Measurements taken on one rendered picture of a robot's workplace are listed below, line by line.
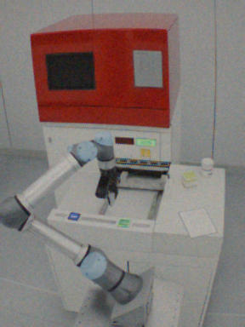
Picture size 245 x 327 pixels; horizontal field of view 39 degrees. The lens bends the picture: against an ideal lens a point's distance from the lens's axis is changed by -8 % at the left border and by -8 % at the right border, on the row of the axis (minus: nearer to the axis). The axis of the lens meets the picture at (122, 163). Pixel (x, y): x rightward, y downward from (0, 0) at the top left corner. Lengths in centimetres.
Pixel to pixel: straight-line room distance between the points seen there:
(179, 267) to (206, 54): 219
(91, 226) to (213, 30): 227
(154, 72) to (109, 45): 29
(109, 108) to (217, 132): 188
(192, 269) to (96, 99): 109
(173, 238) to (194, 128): 215
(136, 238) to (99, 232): 18
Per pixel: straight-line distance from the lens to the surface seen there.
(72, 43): 206
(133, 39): 195
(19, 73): 411
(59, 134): 237
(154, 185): 222
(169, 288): 170
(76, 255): 156
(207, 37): 347
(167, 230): 178
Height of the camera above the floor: 215
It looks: 31 degrees down
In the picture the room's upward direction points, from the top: 3 degrees counter-clockwise
